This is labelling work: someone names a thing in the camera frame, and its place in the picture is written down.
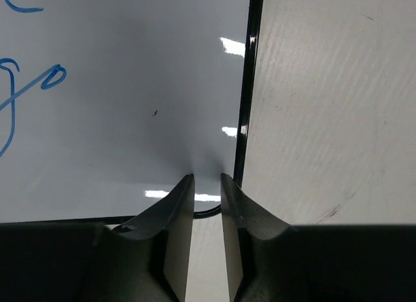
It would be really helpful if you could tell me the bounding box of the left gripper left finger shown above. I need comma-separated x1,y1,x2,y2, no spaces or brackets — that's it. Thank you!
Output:
97,174,194,301

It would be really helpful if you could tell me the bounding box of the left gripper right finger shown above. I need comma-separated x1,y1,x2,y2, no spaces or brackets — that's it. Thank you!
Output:
221,173,311,301

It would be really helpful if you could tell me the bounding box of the small black-framed whiteboard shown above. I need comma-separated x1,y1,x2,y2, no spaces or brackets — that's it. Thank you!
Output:
1,0,263,222

